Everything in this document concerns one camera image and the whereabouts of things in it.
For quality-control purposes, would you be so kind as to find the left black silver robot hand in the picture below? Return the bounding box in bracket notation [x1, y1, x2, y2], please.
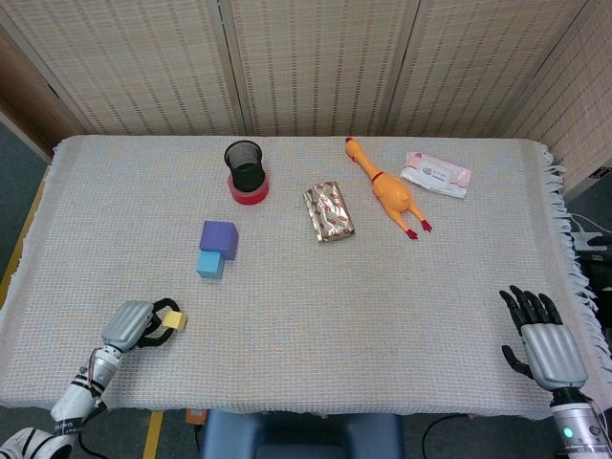
[100, 297, 182, 354]

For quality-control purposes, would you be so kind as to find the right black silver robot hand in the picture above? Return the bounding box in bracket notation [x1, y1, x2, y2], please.
[499, 285, 589, 391]

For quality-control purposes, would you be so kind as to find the medium blue foam cube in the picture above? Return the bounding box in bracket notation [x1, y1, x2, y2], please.
[196, 250, 225, 280]

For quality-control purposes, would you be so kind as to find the black equipment base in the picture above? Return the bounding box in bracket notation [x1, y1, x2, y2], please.
[576, 236, 612, 331]

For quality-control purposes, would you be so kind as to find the large purple foam cube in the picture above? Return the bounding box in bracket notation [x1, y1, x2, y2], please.
[199, 220, 239, 262]

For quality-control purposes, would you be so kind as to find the red tape roll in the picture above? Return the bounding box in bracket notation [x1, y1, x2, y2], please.
[227, 172, 271, 208]

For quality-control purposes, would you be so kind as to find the black mesh pen holder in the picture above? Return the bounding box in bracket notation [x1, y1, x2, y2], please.
[223, 139, 266, 194]

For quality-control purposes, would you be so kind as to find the blue padded seat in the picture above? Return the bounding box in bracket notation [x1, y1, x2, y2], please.
[198, 409, 405, 459]

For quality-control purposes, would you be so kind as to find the white woven tablecloth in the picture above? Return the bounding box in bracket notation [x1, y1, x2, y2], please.
[0, 134, 612, 422]

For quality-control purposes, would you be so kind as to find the pink white wet wipes pack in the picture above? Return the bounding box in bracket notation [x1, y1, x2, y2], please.
[400, 150, 473, 201]

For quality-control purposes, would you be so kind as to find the orange rubber chicken toy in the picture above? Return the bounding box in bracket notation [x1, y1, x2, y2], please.
[344, 137, 434, 242]

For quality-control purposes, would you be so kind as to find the silver foil snack packet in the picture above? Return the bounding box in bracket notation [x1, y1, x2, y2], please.
[302, 180, 357, 244]

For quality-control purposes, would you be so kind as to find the woven bamboo folding screen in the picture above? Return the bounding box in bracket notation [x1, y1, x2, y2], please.
[0, 0, 612, 190]

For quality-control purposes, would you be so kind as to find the black floor cable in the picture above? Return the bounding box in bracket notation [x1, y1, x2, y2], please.
[421, 413, 472, 459]

